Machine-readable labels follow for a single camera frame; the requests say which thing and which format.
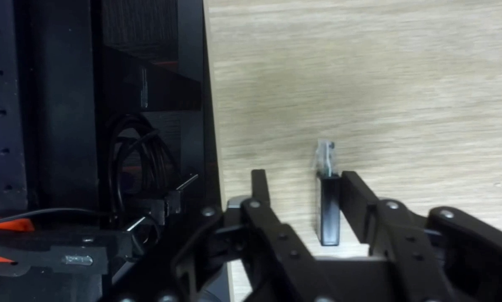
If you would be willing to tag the orange clamp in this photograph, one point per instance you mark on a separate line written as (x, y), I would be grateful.
(8, 225)

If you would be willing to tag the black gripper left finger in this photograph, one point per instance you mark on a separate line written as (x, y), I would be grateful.
(260, 245)

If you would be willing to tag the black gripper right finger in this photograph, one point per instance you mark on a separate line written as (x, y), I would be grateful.
(428, 252)

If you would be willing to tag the black perforated mounting frame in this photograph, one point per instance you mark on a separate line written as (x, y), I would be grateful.
(65, 111)

